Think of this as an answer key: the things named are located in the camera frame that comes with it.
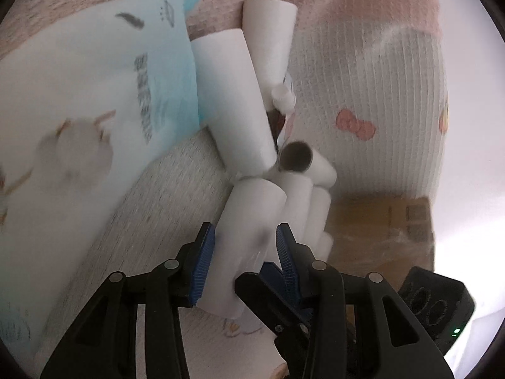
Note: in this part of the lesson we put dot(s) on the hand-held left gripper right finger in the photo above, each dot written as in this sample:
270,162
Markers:
287,262

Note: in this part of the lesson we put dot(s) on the white paper tube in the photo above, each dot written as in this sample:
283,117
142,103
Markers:
244,237

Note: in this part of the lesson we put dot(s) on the pile of white tubes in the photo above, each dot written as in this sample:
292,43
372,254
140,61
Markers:
232,98

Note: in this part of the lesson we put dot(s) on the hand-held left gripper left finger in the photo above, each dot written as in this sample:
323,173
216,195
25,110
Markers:
201,264

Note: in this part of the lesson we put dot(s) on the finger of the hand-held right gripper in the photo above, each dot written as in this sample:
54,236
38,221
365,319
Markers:
258,288

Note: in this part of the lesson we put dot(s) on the small pouch with white cap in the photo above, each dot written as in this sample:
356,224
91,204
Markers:
283,98

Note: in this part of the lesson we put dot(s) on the white printed quilt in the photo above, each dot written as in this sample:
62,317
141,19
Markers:
374,106

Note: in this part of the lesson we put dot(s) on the white and blue tissue pack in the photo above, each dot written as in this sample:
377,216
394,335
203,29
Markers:
79,126

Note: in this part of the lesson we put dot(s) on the brown cardboard box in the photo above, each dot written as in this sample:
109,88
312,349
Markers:
374,237

